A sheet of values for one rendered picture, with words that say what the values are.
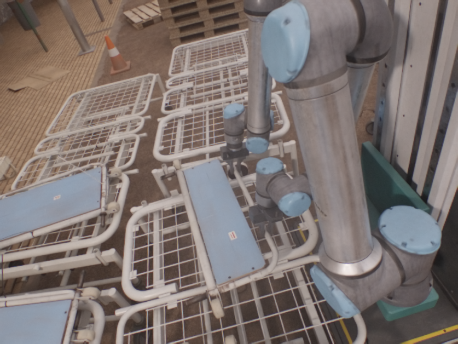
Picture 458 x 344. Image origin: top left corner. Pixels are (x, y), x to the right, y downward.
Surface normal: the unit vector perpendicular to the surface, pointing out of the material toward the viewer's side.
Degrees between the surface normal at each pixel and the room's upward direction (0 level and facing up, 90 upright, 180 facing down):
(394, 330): 0
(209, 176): 2
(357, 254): 76
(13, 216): 5
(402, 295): 70
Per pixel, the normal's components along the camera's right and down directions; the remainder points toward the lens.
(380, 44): 0.44, 0.73
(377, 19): 0.59, 0.33
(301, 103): -0.67, 0.53
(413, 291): 0.04, 0.36
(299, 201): 0.36, 0.58
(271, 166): -0.07, -0.83
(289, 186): -0.19, -0.68
